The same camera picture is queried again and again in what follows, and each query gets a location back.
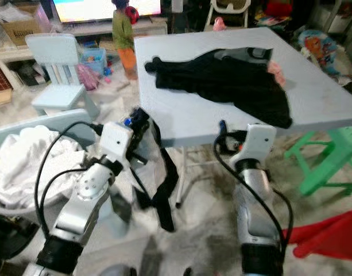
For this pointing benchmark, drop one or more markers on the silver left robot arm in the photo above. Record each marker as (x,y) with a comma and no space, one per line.
(84,207)

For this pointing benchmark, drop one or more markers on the pink garment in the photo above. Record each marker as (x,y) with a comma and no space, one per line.
(275,72)

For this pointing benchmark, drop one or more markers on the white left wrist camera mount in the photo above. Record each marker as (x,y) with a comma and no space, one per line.
(115,144)

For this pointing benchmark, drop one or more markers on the white low media shelf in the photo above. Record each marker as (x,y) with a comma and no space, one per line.
(6,54)

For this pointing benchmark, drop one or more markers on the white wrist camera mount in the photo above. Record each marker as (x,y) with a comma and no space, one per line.
(259,141)
(115,144)

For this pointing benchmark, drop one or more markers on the red ball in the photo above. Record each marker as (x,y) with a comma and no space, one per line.
(132,15)

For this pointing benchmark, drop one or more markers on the blue toy bin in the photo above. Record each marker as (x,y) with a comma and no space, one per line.
(94,57)

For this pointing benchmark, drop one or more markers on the pink cloth bag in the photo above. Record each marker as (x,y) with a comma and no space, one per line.
(87,77)

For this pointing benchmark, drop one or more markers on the colourful cartoon print toy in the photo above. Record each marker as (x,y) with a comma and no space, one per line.
(319,49)

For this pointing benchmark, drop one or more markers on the light blue child chair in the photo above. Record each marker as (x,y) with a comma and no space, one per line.
(52,49)

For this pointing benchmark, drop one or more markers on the green plastic stool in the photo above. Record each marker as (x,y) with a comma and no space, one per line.
(336,141)

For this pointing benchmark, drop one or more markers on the black garment with grey patch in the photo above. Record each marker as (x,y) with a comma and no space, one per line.
(227,86)

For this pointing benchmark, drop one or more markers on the light blue table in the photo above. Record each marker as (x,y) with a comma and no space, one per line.
(210,115)

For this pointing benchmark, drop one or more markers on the light blue laundry basket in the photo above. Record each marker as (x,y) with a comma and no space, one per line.
(61,118)

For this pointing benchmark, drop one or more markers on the red fabric bag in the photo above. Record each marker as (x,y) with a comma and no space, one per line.
(279,8)

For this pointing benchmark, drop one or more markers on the small pink toy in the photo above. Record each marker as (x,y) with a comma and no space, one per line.
(220,24)

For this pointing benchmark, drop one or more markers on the white baby high chair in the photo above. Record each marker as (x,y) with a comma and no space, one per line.
(210,20)

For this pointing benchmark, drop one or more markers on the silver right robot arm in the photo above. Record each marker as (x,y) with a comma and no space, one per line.
(256,213)

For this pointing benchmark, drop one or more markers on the flat screen television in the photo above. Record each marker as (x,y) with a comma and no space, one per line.
(101,8)

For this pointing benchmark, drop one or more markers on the red cloth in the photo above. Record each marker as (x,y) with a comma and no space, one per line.
(331,236)

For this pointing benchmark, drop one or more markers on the black stand base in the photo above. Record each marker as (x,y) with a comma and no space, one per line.
(6,241)

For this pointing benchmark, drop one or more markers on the child in green shirt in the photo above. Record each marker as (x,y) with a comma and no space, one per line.
(123,34)

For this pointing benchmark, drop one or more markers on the brown cardboard box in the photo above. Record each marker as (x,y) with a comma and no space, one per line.
(26,34)

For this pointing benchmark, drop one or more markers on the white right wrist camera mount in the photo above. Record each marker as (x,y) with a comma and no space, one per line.
(259,141)

